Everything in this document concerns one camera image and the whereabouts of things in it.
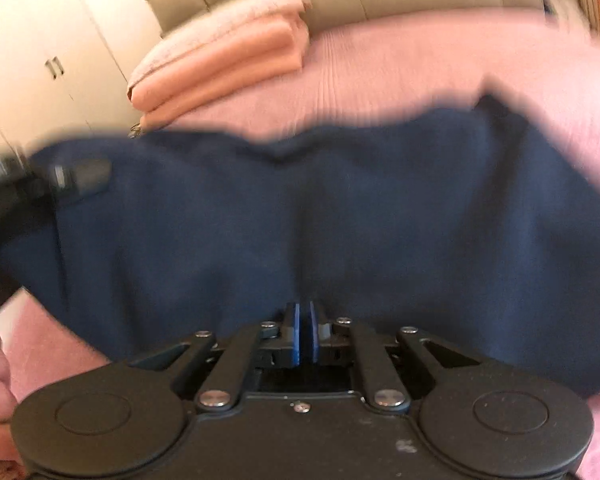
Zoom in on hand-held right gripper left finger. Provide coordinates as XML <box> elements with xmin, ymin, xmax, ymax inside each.
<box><xmin>127</xmin><ymin>301</ymin><xmax>301</xmax><ymax>413</ymax></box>

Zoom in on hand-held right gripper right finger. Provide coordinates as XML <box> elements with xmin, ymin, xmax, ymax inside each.
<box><xmin>308</xmin><ymin>300</ymin><xmax>481</xmax><ymax>413</ymax></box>

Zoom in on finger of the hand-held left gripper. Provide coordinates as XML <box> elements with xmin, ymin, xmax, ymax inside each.
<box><xmin>54</xmin><ymin>157</ymin><xmax>114</xmax><ymax>197</ymax></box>

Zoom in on navy striped zip hoodie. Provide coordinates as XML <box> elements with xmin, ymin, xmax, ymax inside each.
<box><xmin>0</xmin><ymin>94</ymin><xmax>600</xmax><ymax>402</ymax></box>

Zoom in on white wardrobe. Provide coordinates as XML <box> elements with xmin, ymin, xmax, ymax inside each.
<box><xmin>0</xmin><ymin>0</ymin><xmax>163</xmax><ymax>161</ymax></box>

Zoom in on folded pink quilt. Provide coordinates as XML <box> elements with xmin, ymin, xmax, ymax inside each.
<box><xmin>129</xmin><ymin>9</ymin><xmax>311</xmax><ymax>133</ymax></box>

